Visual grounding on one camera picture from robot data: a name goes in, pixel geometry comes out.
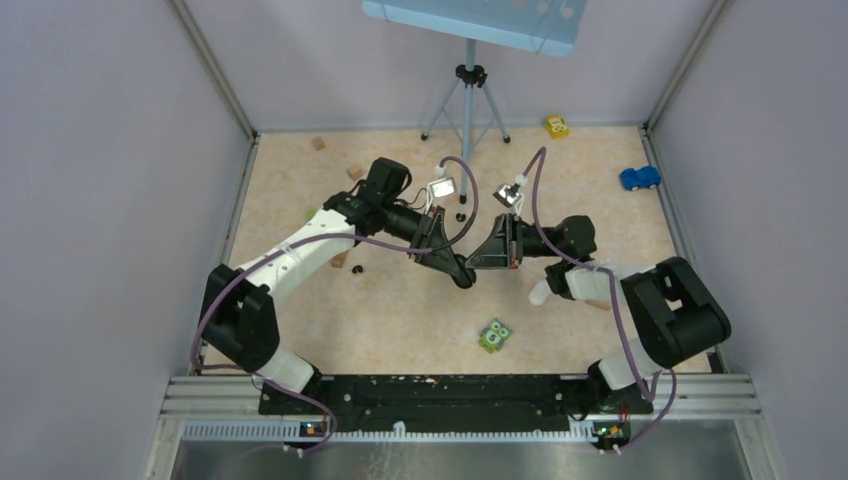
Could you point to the wooden cylinder block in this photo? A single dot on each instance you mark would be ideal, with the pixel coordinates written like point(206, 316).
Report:
point(606, 306)

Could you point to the wooden arch block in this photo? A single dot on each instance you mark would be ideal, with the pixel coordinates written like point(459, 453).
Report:
point(338, 261)

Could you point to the blue toy car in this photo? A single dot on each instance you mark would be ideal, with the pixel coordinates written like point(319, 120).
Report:
point(634, 179)

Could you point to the black earbud charging case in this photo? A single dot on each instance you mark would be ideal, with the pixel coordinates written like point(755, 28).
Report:
point(464, 278)

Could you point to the green owl number block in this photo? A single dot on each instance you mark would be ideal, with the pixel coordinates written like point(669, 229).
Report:
point(494, 336)

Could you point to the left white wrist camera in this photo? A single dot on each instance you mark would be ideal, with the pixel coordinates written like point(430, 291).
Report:
point(442, 187)

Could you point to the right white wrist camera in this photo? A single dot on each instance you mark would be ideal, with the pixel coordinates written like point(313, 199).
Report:
point(510, 195)

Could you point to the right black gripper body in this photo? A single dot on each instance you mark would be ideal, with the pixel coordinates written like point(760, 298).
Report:
point(526, 242)

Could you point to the small wooden cube far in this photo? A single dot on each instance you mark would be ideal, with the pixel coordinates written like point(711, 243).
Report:
point(318, 143)

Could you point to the white earbud charging case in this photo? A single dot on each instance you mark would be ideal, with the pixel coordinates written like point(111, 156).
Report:
point(540, 293)

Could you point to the light blue tripod stand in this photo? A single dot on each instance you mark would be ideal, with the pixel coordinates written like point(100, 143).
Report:
point(470, 77)

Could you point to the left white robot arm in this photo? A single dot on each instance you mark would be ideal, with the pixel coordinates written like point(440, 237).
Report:
point(238, 313)

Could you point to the light blue perforated board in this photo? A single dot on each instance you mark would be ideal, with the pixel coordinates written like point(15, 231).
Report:
point(542, 27)

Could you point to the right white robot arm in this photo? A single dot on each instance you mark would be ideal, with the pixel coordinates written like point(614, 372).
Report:
point(674, 314)

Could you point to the wooden cube block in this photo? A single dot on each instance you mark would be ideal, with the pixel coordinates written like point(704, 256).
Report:
point(354, 172)

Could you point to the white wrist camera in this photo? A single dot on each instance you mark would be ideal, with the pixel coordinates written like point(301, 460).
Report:
point(442, 187)
point(510, 195)

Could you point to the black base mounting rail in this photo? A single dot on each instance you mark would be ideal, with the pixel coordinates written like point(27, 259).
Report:
point(521, 403)

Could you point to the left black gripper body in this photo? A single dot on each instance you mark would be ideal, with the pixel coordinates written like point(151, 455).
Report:
point(413, 226)

